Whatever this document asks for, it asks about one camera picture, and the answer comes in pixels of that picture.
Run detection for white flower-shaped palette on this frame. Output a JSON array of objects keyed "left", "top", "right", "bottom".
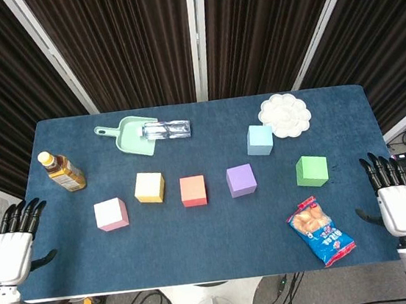
[{"left": 255, "top": 89, "right": 315, "bottom": 141}]

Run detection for clear plastic water bottle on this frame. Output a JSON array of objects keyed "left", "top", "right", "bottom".
[{"left": 136, "top": 116, "right": 193, "bottom": 145}]

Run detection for mint green dustpan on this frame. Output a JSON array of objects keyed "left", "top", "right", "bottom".
[{"left": 92, "top": 113, "right": 163, "bottom": 163}]

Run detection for dark blue table mat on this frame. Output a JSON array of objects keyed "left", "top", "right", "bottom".
[{"left": 0, "top": 77, "right": 406, "bottom": 304}]

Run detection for light blue foam cube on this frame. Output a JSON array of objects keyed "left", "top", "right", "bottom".
[{"left": 243, "top": 122, "right": 277, "bottom": 158}]

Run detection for tea bottle with yellow cap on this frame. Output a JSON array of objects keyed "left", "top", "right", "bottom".
[{"left": 36, "top": 146, "right": 88, "bottom": 196}]

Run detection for pink foam cube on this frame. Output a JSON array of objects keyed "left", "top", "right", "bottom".
[{"left": 93, "top": 197, "right": 131, "bottom": 235}]

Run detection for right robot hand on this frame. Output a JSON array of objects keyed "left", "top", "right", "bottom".
[{"left": 347, "top": 148, "right": 406, "bottom": 244}]

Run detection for purple foam cube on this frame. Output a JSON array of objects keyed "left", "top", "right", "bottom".
[{"left": 224, "top": 162, "right": 260, "bottom": 199}]

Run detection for green foam cube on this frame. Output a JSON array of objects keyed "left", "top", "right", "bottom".
[{"left": 293, "top": 152, "right": 331, "bottom": 190}]

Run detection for blue snack bag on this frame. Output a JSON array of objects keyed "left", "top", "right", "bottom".
[{"left": 283, "top": 191, "right": 359, "bottom": 272}]

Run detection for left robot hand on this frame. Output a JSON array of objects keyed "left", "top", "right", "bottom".
[{"left": 0, "top": 195, "right": 63, "bottom": 288}]

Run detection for yellow foam cube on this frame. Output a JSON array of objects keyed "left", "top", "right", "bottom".
[{"left": 132, "top": 169, "right": 168, "bottom": 207}]

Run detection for red foam cube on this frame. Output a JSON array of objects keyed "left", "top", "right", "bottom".
[{"left": 178, "top": 174, "right": 209, "bottom": 208}]

